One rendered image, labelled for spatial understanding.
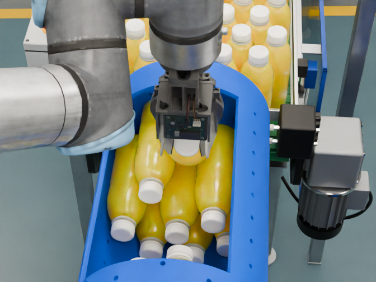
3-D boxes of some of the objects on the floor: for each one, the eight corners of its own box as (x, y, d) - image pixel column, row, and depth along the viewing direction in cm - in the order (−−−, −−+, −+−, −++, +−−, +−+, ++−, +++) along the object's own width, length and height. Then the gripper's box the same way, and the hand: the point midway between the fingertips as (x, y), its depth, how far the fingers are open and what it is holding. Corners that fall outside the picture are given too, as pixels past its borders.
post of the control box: (93, 300, 246) (51, 54, 171) (95, 288, 249) (55, 41, 174) (106, 301, 246) (70, 55, 171) (108, 290, 249) (74, 42, 174)
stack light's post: (308, 264, 255) (365, -22, 172) (307, 253, 257) (363, -34, 175) (320, 265, 254) (384, -21, 172) (320, 254, 257) (382, -33, 175)
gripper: (135, 74, 99) (142, 186, 115) (230, 80, 98) (224, 191, 114) (143, 28, 105) (148, 140, 120) (233, 33, 104) (226, 145, 120)
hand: (187, 144), depth 118 cm, fingers closed on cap, 4 cm apart
